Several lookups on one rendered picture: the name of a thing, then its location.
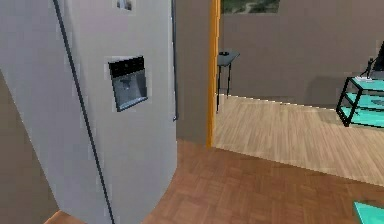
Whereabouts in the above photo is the orange door frame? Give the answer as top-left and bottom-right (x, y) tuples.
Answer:
(205, 0), (222, 149)

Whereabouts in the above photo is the black stand with teal shelves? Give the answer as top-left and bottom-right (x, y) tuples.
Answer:
(335, 76), (384, 129)

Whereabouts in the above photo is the grey fridge with dispenser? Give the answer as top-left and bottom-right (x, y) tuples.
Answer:
(0, 0), (179, 224)

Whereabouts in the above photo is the small grey side table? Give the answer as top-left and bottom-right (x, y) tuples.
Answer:
(216, 50), (241, 114)

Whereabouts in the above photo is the framed landscape picture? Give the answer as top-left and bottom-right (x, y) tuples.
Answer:
(221, 0), (281, 15)

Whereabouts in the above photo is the small photo fridge magnet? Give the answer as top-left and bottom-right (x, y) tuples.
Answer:
(116, 0), (133, 11)

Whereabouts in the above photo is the small black figurine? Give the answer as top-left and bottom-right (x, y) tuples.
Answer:
(359, 57), (376, 80)

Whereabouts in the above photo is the teal glass table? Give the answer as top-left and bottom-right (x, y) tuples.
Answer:
(353, 200), (384, 224)

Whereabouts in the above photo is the black television set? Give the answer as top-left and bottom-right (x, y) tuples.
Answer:
(372, 40), (384, 73)

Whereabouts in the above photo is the grey fridge handle bar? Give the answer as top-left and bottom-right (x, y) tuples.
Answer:
(170, 0), (179, 122)

